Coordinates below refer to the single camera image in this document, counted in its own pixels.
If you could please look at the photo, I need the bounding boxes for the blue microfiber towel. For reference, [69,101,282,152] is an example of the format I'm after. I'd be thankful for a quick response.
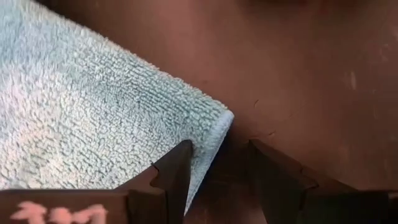
[0,0,235,216]

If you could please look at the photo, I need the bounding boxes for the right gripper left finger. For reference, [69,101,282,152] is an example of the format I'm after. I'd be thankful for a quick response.
[0,139,194,224]

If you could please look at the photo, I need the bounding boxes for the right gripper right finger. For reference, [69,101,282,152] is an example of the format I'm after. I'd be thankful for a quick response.
[248,138,398,224]

